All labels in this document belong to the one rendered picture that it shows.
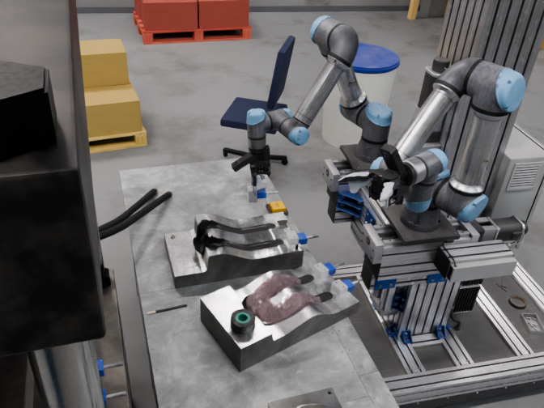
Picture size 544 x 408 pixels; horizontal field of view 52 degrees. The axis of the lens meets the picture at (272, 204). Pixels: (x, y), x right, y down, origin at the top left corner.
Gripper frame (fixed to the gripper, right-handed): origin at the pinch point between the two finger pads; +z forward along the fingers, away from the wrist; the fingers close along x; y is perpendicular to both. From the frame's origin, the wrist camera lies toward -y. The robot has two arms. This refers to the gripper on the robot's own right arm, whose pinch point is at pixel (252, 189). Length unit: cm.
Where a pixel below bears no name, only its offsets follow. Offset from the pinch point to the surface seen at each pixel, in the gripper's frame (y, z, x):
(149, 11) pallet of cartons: -76, 15, 462
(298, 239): 14.5, 6.9, -29.8
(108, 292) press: -58, 16, -41
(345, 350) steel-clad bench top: 23, 22, -75
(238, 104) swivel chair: 6, 33, 194
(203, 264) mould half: -22.5, 9.7, -37.0
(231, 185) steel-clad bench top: -8.1, 12.0, 27.0
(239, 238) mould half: -8.2, 7.1, -25.6
